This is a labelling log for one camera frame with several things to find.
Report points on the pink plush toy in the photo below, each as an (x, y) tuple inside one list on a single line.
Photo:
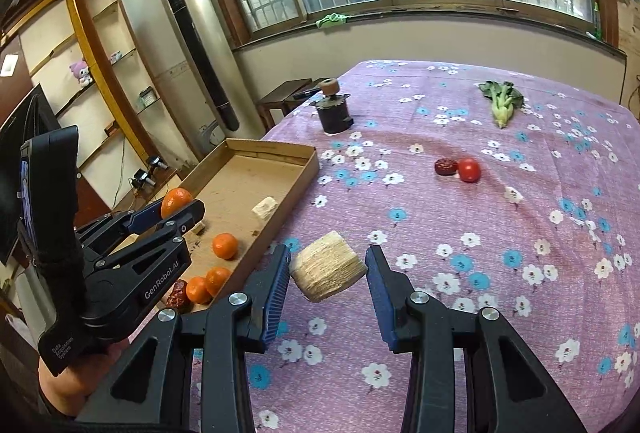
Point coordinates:
[(80, 70)]

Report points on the small wrinkled red date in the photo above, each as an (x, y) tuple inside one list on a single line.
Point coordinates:
[(177, 298)]

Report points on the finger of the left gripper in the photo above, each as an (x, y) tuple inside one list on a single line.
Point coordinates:
[(141, 221), (101, 237)]

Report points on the purple floral tablecloth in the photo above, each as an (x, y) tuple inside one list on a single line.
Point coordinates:
[(549, 234)]

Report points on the green bottle on sill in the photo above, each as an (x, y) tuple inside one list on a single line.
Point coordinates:
[(597, 24)]

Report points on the small beige yam chunk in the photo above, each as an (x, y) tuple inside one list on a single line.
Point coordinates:
[(265, 208)]

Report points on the green cloth on sill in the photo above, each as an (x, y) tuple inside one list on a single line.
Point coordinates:
[(331, 21)]

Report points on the red cherry tomato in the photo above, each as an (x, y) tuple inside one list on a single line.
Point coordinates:
[(469, 170)]

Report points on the person left hand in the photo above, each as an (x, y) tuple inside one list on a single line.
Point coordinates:
[(64, 395)]

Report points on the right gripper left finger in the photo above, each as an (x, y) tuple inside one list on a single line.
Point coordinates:
[(148, 389)]

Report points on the orange tangerine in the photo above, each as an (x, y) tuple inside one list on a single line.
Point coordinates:
[(196, 291), (174, 201), (225, 246), (215, 279)]

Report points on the dark red date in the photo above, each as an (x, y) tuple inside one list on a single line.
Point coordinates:
[(445, 167)]

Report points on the tall standing air conditioner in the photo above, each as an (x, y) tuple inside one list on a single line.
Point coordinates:
[(203, 42)]

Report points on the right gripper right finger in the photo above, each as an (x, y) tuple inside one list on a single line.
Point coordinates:
[(506, 388)]

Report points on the dark wooden side table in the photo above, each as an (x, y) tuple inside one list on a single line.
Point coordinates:
[(285, 98)]

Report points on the green bok choy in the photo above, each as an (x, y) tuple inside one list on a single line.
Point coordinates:
[(504, 98)]

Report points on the wooden wall shelf unit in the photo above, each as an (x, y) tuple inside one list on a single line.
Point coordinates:
[(131, 149)]

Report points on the black jar with cork knob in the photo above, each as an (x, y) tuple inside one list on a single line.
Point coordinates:
[(332, 107)]

